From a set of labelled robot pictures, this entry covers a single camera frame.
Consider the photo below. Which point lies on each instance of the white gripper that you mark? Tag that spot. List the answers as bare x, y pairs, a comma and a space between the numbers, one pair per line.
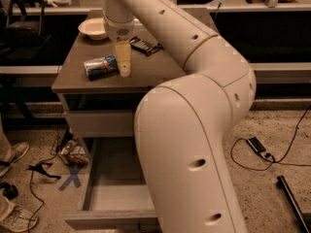
120, 30

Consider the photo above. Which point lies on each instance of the red bull can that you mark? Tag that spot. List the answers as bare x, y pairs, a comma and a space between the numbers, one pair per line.
101, 66

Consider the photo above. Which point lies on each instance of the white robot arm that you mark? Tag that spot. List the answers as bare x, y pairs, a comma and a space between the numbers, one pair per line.
179, 125

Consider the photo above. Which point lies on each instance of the grey drawer cabinet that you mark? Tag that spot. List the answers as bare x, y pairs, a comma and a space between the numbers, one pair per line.
102, 104

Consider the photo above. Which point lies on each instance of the closed grey middle drawer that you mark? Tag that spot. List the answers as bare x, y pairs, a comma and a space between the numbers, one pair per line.
87, 124

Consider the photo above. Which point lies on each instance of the open grey bottom drawer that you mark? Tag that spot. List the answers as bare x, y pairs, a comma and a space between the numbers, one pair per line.
115, 194

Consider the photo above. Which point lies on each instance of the black snack bar wrapper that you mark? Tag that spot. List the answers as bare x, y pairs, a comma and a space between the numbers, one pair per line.
143, 46

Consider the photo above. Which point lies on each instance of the white bowl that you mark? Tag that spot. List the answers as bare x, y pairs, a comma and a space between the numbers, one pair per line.
94, 28

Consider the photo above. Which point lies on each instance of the black chair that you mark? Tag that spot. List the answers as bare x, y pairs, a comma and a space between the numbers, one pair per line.
23, 37

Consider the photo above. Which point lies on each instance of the snack packages on floor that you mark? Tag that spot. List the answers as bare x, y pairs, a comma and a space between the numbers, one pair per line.
73, 154

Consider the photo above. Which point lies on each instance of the blue tape cross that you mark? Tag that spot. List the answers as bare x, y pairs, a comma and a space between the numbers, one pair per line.
72, 178

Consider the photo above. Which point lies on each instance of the black clamp tool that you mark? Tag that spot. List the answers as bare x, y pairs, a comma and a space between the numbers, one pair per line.
39, 168

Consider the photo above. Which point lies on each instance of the upper white sneaker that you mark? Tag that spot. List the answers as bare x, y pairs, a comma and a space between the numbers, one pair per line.
13, 154

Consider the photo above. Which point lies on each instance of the white sneaker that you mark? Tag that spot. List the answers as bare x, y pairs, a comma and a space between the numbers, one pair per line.
13, 154
19, 220

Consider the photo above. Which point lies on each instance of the black round object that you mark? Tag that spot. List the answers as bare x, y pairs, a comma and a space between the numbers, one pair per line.
9, 190

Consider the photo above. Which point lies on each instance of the lower white sneaker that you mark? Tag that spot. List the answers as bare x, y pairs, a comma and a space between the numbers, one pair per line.
19, 220

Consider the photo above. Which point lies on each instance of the black metal bar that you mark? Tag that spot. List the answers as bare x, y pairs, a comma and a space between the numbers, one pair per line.
302, 218

